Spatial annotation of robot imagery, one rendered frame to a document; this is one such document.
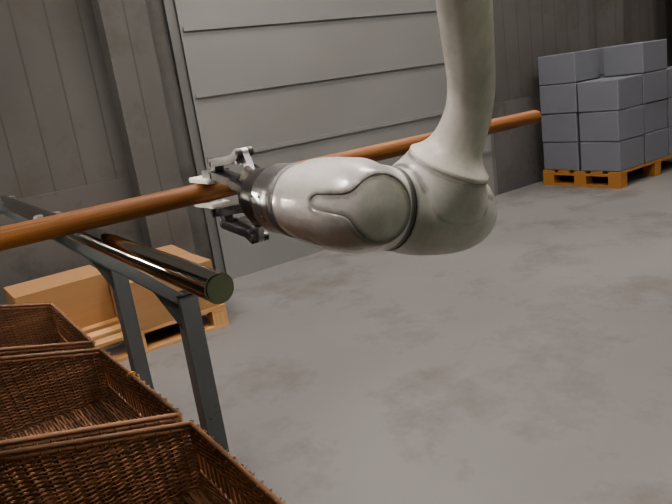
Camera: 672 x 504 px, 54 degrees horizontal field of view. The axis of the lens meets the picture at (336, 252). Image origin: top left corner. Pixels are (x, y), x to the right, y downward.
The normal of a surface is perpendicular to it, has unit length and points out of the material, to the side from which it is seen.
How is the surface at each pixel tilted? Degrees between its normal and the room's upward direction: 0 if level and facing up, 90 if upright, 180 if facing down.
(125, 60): 90
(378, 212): 92
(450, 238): 118
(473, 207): 106
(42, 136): 90
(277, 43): 90
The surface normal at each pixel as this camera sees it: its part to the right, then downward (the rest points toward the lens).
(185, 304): 0.57, 0.13
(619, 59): -0.81, 0.26
